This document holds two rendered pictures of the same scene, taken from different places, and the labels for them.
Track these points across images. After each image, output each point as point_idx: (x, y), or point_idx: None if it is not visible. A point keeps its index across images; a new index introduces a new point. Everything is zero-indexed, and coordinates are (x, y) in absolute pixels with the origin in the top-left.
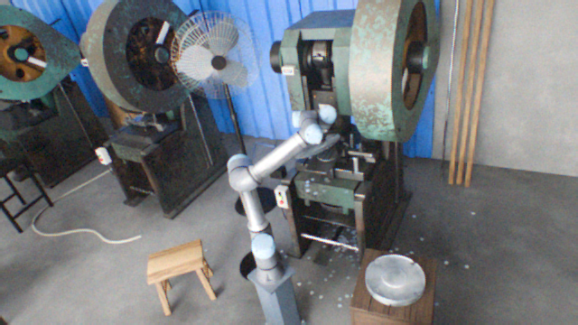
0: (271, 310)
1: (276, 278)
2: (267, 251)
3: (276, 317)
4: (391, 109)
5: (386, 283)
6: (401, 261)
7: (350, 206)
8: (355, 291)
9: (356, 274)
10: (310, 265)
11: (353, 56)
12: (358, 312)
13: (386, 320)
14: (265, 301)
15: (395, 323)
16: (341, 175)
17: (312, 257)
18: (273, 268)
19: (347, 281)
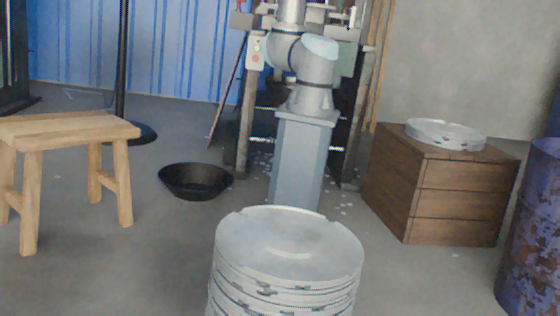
0: (308, 176)
1: (332, 107)
2: (337, 46)
3: (312, 192)
4: None
5: (445, 132)
6: (434, 122)
7: (347, 72)
8: (413, 143)
9: (333, 188)
10: (265, 184)
11: None
12: (434, 162)
13: (470, 166)
14: (301, 158)
15: (478, 170)
16: (331, 34)
17: (260, 178)
18: (331, 87)
19: (328, 193)
